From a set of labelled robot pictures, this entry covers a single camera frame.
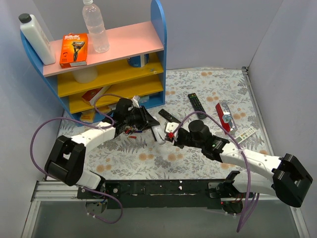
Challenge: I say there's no large black remote control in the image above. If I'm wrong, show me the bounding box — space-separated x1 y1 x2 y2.
188 93 207 119

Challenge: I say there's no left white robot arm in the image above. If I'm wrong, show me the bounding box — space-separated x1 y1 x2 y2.
45 97 165 198

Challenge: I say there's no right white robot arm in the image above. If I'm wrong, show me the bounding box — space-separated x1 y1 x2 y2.
165 120 313 208

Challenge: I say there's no pile of small batteries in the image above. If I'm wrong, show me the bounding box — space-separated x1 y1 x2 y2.
124 126 143 135

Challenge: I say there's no slim black remote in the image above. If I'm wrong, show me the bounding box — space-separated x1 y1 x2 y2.
158 109 181 123

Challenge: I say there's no small white remote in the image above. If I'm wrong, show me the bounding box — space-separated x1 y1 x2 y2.
235 126 257 143

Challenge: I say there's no yellow box bottom shelf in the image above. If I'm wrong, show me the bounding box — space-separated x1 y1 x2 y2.
80 109 96 123

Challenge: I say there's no blue pink yellow shelf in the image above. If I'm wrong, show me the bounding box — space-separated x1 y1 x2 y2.
21 0 167 120

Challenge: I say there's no red white carton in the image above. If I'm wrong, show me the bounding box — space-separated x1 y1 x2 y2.
81 86 110 106

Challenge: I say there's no red toothpaste box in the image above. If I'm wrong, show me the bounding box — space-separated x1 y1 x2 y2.
215 102 237 135

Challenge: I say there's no blue white can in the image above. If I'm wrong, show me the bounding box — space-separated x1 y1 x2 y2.
127 54 149 68

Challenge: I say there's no white jar on shelf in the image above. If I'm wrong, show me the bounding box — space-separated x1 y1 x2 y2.
72 66 98 84

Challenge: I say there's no orange razor box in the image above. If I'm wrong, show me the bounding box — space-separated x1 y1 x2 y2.
59 33 88 68

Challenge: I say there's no clear plastic water bottle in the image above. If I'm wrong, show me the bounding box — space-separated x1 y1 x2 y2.
82 0 109 53

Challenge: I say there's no white bottle black cap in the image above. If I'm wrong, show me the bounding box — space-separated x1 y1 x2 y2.
18 13 55 65

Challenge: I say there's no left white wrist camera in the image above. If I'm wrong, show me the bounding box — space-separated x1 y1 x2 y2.
132 95 140 108

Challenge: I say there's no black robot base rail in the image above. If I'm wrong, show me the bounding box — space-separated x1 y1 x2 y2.
77 171 246 212

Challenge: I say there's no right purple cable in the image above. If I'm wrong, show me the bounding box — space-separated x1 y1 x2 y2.
173 111 260 233

